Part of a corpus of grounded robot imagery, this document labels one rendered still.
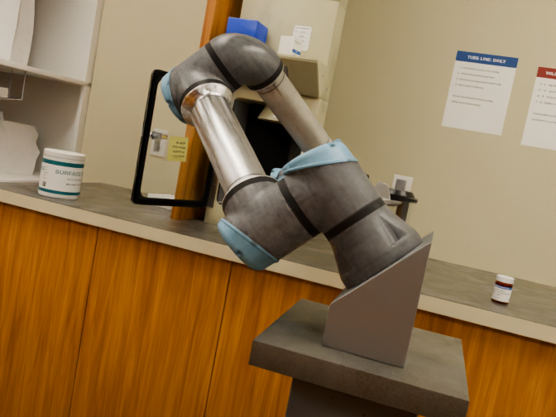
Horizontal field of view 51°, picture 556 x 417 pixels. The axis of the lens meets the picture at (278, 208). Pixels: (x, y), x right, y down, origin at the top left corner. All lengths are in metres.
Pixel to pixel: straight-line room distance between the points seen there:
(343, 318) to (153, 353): 1.00
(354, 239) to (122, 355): 1.11
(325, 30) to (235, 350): 1.01
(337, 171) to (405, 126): 1.31
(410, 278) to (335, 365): 0.17
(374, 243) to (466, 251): 1.32
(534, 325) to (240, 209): 0.83
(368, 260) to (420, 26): 1.49
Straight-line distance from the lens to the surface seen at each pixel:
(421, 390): 0.88
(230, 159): 1.08
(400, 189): 1.63
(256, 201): 0.98
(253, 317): 1.66
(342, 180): 0.95
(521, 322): 1.53
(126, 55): 2.68
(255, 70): 1.26
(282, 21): 1.94
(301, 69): 1.79
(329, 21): 1.90
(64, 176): 1.99
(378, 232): 0.93
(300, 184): 0.95
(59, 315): 1.99
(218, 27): 1.98
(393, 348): 0.92
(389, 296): 0.90
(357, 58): 2.30
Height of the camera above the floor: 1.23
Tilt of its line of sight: 6 degrees down
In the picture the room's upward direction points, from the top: 11 degrees clockwise
